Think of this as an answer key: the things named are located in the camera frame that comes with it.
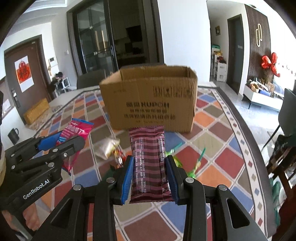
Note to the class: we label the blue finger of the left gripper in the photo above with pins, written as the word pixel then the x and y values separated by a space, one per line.
pixel 56 154
pixel 27 149

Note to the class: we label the green lollipop near box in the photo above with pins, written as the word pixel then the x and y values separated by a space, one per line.
pixel 171 152

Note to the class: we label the white shelf cart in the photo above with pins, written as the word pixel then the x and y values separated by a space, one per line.
pixel 218 64

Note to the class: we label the dark glass sliding door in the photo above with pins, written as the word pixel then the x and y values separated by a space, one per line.
pixel 109 35

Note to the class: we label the white low tv cabinet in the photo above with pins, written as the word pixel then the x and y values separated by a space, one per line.
pixel 257 94

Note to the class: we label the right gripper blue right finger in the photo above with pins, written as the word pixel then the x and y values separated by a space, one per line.
pixel 230 220

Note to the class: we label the black mug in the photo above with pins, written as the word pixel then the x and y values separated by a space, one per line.
pixel 14 135

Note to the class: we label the dark chair behind table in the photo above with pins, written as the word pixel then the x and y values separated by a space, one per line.
pixel 91 79

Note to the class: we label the dark dining chair right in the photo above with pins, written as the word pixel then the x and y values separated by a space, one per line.
pixel 286 116

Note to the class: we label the red gold wrapped candy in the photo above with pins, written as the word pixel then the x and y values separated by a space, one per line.
pixel 119 158

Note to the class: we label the red balloon bow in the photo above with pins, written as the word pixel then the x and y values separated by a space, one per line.
pixel 267 62

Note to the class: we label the yellow woven basket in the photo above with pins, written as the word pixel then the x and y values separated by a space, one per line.
pixel 32 114

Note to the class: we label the brown cardboard box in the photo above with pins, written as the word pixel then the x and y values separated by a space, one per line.
pixel 158 95

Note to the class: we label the maroon striped snack pack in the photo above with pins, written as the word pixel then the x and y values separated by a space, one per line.
pixel 149 182

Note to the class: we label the green lollipop long stick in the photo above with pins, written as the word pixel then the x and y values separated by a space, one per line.
pixel 192 173

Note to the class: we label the person left hand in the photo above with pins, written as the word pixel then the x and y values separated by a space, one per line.
pixel 31 217

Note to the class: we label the white cream snack pack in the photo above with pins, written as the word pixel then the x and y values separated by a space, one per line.
pixel 105 147

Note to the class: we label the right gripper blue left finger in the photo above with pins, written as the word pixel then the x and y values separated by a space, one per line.
pixel 69 219

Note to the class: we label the red paper door poster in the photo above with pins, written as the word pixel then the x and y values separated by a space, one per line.
pixel 24 74

